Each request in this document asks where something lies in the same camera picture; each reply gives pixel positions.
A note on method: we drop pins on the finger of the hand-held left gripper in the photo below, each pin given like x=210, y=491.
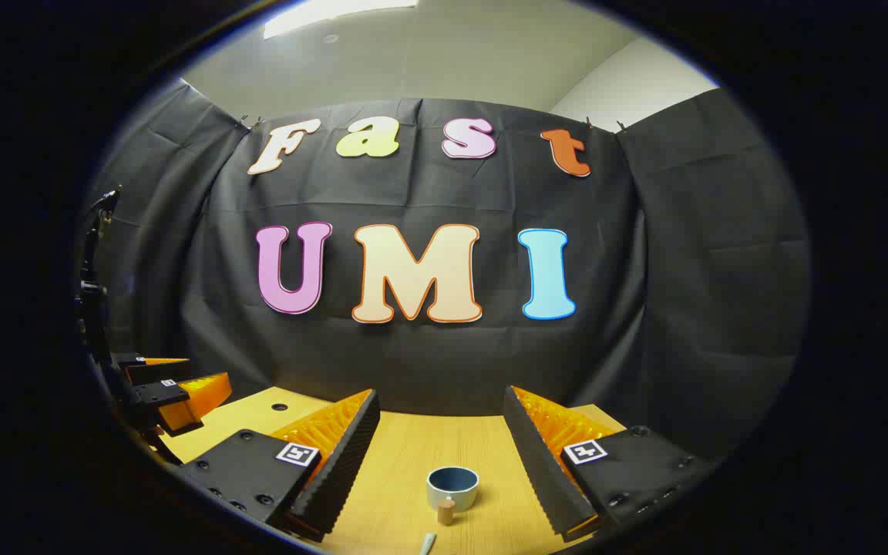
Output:
x=182, y=401
x=147, y=370

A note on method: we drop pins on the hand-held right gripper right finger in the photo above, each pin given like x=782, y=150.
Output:
x=540, y=470

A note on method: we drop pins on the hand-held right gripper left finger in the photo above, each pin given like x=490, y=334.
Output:
x=344, y=470

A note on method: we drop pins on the pale green cup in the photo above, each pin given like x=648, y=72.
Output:
x=463, y=497

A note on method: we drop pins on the wooden desktop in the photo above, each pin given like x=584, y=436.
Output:
x=405, y=455

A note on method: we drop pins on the black backdrop cloth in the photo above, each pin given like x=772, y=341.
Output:
x=452, y=370

